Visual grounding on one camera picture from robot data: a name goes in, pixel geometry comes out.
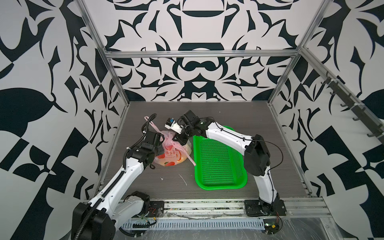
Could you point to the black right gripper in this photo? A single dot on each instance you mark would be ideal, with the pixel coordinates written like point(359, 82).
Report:
point(180, 138)

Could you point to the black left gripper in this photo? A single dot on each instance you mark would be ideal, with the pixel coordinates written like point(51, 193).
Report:
point(158, 147)

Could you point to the pink plastic bag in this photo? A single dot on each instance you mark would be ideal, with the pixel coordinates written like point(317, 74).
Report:
point(174, 152)

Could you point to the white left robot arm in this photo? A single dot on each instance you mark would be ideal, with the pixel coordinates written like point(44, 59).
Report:
point(104, 215)

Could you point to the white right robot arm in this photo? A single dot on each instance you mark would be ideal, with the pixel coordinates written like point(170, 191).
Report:
point(254, 150)

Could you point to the green plastic perforated basket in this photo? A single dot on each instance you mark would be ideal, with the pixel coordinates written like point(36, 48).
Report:
point(218, 166)

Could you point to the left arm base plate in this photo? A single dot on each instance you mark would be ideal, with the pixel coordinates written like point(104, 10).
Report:
point(152, 209)

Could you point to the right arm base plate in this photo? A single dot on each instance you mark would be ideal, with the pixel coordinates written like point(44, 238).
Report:
point(259, 208)

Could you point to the white slotted cable duct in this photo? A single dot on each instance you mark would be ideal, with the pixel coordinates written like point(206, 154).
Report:
point(199, 224)

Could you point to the aluminium frame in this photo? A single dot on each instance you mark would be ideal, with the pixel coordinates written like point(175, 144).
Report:
point(272, 51)

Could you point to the grey hook rail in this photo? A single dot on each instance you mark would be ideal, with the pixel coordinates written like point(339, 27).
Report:
point(361, 111)

